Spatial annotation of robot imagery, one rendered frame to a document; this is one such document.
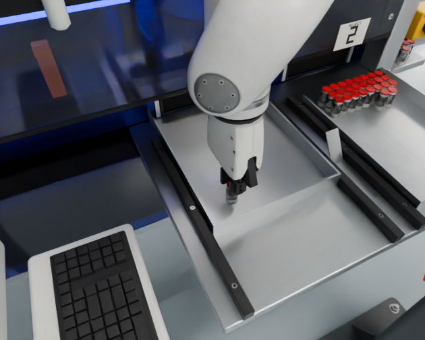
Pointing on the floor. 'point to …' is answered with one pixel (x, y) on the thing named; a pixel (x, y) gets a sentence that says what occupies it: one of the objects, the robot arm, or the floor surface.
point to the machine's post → (370, 63)
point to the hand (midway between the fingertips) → (233, 179)
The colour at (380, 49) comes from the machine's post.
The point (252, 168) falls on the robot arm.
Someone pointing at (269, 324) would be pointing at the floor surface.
